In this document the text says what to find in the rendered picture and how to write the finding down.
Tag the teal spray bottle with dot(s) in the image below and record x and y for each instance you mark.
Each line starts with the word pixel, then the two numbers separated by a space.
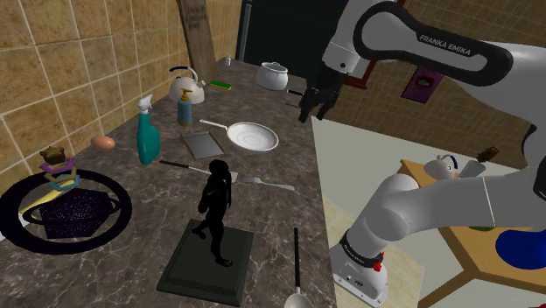
pixel 148 143

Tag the small white bottle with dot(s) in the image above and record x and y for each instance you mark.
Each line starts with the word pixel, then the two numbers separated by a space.
pixel 228 61

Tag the green sponge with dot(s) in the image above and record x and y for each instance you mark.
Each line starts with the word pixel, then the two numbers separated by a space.
pixel 220 85

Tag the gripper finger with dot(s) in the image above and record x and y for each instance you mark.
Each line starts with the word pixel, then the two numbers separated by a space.
pixel 308 104
pixel 326 104

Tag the brown egg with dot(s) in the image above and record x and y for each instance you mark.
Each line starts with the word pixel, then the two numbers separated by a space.
pixel 102 142

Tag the purple wall picture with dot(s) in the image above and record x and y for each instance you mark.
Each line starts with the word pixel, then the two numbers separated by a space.
pixel 422 85

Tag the dark speckled hexagon plate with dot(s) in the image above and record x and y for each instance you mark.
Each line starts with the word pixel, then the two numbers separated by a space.
pixel 74 213

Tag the grey fork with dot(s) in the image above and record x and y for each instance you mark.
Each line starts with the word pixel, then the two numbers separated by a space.
pixel 273 185

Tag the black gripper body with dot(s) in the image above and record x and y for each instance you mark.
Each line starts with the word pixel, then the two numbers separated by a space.
pixel 328 81

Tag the wooden table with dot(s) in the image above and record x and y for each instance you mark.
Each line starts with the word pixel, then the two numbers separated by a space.
pixel 473 256

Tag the white frying pan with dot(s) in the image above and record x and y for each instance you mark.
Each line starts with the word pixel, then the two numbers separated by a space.
pixel 252 137

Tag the red wall picture frame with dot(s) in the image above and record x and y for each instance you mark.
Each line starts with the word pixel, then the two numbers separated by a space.
pixel 362 81

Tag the black figure on dark base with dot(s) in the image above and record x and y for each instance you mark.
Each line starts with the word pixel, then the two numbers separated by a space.
pixel 215 200

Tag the wooden board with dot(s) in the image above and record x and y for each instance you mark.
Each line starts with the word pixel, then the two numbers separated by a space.
pixel 198 38

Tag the grey baking tray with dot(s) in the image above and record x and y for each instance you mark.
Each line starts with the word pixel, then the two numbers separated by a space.
pixel 202 145

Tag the black refrigerator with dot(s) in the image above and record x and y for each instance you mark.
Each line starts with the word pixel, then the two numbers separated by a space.
pixel 281 34

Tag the white pot with lid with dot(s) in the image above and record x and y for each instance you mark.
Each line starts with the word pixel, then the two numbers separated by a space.
pixel 271 77

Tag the blue soap dispenser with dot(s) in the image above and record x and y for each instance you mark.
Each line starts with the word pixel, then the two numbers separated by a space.
pixel 184 112

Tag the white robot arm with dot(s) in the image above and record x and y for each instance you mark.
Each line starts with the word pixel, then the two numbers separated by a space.
pixel 431 200

